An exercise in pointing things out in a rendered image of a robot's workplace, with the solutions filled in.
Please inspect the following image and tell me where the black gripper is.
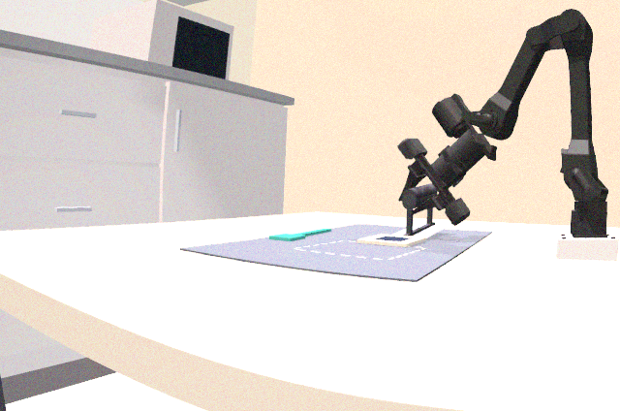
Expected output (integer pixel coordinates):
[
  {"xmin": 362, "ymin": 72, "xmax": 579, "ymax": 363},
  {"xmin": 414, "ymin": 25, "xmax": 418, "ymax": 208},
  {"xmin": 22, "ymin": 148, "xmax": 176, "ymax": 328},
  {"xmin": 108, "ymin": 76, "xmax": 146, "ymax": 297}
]
[{"xmin": 397, "ymin": 138, "xmax": 471, "ymax": 226}]

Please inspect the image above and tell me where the turquoise small trowel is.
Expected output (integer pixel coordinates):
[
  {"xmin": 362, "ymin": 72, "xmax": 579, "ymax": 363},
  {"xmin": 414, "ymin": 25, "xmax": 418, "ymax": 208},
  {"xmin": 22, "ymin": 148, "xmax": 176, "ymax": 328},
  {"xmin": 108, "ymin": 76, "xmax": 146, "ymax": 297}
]
[{"xmin": 269, "ymin": 229, "xmax": 331, "ymax": 241}]

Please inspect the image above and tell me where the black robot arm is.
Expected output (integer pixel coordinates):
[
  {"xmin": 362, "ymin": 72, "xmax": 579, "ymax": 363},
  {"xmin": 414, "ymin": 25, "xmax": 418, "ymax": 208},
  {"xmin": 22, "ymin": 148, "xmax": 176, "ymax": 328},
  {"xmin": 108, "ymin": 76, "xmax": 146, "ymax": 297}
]
[{"xmin": 432, "ymin": 9, "xmax": 608, "ymax": 238}]

